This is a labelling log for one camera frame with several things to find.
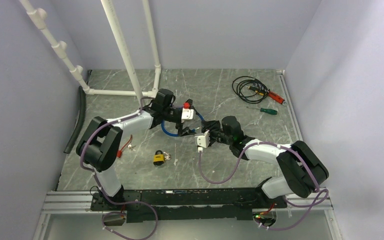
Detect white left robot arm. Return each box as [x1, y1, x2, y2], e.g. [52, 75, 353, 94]
[76, 88, 196, 210]

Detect green handled screwdriver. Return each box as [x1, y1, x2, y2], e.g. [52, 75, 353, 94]
[246, 106, 278, 116]

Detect keys of yellow padlock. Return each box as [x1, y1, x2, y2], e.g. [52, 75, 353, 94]
[163, 151, 172, 162]

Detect blue cable lock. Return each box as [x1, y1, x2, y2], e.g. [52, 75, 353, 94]
[160, 108, 204, 137]

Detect yellow padlock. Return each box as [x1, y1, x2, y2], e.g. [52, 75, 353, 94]
[153, 150, 166, 166]

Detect red cable padlock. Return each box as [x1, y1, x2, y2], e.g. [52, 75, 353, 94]
[116, 135, 133, 158]

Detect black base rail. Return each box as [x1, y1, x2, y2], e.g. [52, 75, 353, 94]
[90, 187, 287, 223]

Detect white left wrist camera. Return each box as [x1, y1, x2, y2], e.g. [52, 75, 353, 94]
[181, 102, 196, 122]

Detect aluminium extrusion frame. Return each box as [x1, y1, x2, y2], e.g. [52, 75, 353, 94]
[33, 191, 344, 240]

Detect red handled wrench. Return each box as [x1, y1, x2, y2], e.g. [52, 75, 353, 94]
[268, 90, 288, 106]

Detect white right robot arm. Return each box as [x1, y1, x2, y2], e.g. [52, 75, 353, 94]
[194, 116, 329, 208]

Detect yellow black screwdriver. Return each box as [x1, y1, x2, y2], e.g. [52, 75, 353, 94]
[247, 86, 270, 98]

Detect white PVC pipe frame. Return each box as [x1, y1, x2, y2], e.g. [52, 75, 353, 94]
[20, 0, 162, 99]

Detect black coiled cable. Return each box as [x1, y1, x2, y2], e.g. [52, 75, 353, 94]
[231, 75, 270, 104]

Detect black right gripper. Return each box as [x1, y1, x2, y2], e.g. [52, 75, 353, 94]
[201, 120, 233, 148]

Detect black corrugated hose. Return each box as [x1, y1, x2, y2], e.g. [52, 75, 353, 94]
[63, 86, 88, 155]

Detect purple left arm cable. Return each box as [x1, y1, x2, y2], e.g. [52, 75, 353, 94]
[79, 96, 186, 240]

